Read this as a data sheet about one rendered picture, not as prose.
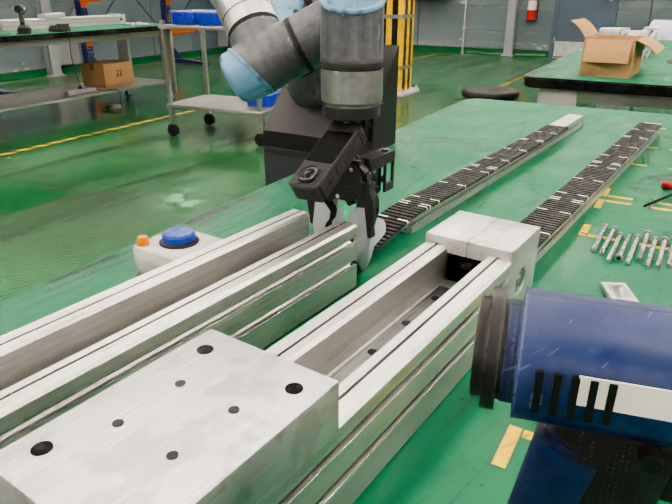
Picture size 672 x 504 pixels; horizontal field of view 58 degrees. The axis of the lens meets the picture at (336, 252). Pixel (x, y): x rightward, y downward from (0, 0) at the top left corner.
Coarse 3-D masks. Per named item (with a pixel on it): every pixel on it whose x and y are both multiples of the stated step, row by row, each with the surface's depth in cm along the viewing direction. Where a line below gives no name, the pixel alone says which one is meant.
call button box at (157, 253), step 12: (156, 240) 75; (204, 240) 75; (216, 240) 75; (144, 252) 72; (156, 252) 72; (168, 252) 72; (180, 252) 72; (192, 252) 72; (144, 264) 73; (156, 264) 72
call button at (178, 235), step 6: (174, 228) 75; (180, 228) 75; (186, 228) 75; (162, 234) 74; (168, 234) 73; (174, 234) 73; (180, 234) 73; (186, 234) 73; (192, 234) 74; (162, 240) 73; (168, 240) 72; (174, 240) 72; (180, 240) 72; (186, 240) 73; (192, 240) 74
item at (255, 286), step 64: (192, 256) 64; (256, 256) 70; (320, 256) 70; (64, 320) 52; (128, 320) 57; (192, 320) 54; (256, 320) 63; (0, 384) 48; (64, 384) 44; (0, 448) 41
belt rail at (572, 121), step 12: (564, 120) 158; (576, 120) 159; (564, 132) 154; (552, 144) 146; (528, 156) 132; (504, 168) 123; (480, 180) 112; (492, 180) 117; (468, 192) 108; (444, 204) 102; (456, 204) 105; (420, 216) 94; (432, 216) 98; (408, 228) 93
